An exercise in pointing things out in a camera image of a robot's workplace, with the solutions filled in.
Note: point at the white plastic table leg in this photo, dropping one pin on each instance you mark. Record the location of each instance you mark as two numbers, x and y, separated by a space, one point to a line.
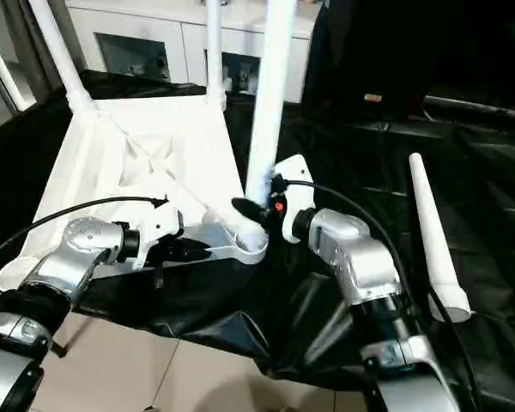
429 236
270 86
214 51
56 51

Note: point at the white plastic table top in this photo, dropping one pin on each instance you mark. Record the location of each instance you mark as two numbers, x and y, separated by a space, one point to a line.
111 129

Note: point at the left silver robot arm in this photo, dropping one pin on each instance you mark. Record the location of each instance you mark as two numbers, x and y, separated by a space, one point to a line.
81 240

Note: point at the black shiny mat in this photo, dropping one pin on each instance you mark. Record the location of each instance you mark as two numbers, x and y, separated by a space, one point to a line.
360 163

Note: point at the small pale label tag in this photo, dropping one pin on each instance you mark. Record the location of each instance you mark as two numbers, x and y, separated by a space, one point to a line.
372 98

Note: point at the white glass-door cabinet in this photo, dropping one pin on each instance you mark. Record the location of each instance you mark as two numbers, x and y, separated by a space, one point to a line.
133 21

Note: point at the long black bar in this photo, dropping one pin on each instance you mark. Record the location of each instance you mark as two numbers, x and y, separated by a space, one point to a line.
476 109

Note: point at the black backdrop cloth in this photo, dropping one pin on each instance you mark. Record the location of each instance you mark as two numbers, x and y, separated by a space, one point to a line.
433 43

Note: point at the grey curtain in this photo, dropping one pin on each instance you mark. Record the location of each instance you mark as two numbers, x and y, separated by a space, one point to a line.
26 43

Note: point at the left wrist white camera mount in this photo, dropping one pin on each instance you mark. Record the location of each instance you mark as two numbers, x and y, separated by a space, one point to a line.
159 223

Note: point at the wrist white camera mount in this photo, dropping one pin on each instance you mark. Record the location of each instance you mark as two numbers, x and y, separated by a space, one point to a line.
296 189
159 223

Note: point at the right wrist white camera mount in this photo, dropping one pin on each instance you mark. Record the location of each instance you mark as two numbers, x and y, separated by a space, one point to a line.
296 189

